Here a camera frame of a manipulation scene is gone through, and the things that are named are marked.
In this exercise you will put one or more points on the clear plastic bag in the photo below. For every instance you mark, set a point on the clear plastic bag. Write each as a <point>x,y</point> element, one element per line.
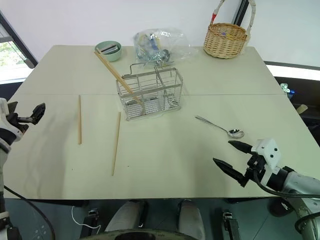
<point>160,47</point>

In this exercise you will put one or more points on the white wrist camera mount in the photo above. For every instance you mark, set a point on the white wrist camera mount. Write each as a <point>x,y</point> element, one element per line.
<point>269,150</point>
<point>14,131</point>

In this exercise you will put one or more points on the black window frame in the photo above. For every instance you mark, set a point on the black window frame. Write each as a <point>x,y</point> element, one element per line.
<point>20,41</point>

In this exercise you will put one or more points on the pale green bowl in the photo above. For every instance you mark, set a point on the pale green bowl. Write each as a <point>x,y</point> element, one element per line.
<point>113,57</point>

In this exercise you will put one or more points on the wooden chopstick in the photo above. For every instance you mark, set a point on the wooden chopstick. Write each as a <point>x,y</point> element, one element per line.
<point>79,120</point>
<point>117,74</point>
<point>113,72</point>
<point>116,143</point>

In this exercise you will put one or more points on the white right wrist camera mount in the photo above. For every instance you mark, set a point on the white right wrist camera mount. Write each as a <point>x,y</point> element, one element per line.
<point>269,150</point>

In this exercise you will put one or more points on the black upright post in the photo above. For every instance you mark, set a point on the black upright post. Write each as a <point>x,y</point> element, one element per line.
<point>241,11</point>

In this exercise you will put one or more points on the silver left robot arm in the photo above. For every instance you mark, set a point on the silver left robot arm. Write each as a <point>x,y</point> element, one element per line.
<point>3,160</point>

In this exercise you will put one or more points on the teal white crumpled item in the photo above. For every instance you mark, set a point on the teal white crumpled item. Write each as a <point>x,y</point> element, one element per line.
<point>287,88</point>

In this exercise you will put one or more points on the grey rounded robot leg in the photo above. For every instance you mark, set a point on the grey rounded robot leg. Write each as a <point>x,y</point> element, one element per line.
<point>126,216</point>
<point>191,217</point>

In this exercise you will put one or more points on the dark round floor base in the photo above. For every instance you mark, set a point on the dark round floor base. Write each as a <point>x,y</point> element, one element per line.
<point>32,225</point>

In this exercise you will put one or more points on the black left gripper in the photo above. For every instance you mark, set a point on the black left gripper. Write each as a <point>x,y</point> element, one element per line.
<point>21,119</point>

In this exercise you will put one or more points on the beige round peg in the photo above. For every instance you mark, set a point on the beige round peg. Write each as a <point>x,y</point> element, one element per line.
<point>302,109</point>

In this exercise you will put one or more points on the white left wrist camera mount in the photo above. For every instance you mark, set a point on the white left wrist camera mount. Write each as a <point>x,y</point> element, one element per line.
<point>14,131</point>

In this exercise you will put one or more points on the small purple yellow item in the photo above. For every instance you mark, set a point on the small purple yellow item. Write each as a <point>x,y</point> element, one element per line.
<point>225,34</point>

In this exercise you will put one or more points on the silver metal spoon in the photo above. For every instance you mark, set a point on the silver metal spoon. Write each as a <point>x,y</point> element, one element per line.
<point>235,132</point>

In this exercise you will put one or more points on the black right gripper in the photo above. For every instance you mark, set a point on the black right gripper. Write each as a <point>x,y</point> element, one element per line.
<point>255,163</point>

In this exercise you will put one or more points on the black table leg bracket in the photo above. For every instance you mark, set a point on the black table leg bracket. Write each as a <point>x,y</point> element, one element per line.
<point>229,223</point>
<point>90,221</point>

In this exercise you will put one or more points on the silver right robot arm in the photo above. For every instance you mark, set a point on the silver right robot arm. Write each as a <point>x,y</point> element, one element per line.
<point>300,183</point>

